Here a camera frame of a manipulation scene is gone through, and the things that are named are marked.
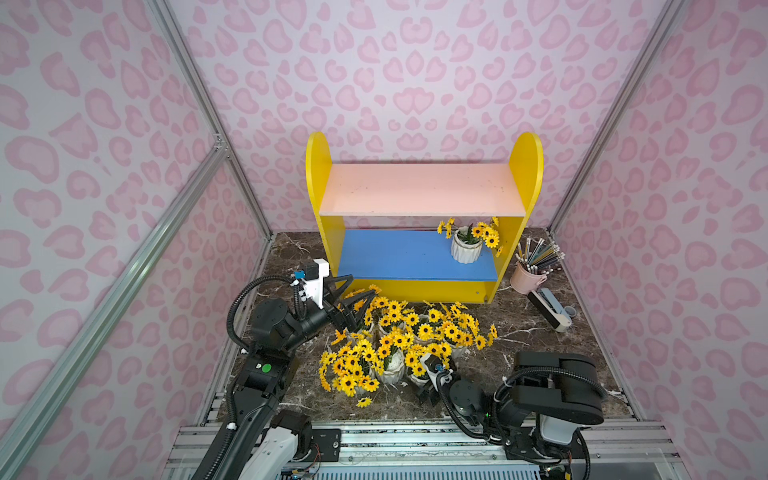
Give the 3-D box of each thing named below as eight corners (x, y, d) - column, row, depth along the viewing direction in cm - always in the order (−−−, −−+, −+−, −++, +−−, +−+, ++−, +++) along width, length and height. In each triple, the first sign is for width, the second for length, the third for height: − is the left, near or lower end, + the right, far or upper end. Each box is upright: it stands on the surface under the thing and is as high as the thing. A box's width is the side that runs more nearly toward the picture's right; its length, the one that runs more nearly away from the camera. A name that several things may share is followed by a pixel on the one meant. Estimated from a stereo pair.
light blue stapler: (554, 335, 93) (559, 329, 91) (526, 297, 102) (530, 291, 99) (572, 328, 95) (578, 323, 92) (543, 291, 103) (547, 285, 101)
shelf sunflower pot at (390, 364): (376, 382, 85) (372, 360, 72) (384, 354, 90) (382, 329, 77) (402, 389, 84) (402, 368, 71) (408, 361, 89) (410, 336, 76)
